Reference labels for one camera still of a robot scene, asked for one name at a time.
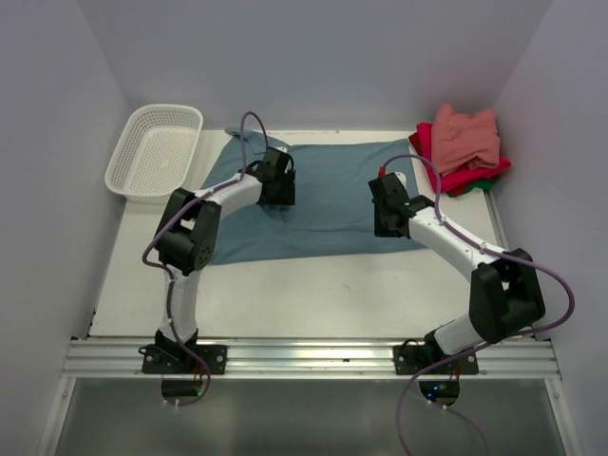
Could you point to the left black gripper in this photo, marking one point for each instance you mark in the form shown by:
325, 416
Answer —
286, 198

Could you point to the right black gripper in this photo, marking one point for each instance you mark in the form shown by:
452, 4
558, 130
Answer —
380, 230

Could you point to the blue-grey t shirt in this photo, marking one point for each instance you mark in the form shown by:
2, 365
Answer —
333, 212

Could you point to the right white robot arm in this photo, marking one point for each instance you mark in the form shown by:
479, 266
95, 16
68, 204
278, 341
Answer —
504, 296

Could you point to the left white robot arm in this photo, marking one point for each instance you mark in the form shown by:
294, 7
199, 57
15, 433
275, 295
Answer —
184, 244

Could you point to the folded red shirt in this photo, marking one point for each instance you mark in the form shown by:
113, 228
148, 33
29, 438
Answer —
455, 183

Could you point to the folded salmon pink shirt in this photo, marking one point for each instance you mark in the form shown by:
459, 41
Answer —
469, 140

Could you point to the folded green shirt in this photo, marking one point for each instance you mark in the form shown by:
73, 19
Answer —
484, 185

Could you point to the white plastic basket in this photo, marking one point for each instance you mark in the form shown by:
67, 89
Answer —
154, 153

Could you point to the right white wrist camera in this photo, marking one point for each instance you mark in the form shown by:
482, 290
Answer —
382, 172

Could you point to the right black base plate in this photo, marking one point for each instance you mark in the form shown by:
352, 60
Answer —
412, 357

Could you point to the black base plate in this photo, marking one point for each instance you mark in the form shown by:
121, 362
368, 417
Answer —
214, 358
412, 357

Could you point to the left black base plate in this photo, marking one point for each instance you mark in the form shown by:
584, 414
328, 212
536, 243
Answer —
214, 358

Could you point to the aluminium rail frame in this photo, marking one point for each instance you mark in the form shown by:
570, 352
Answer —
315, 317

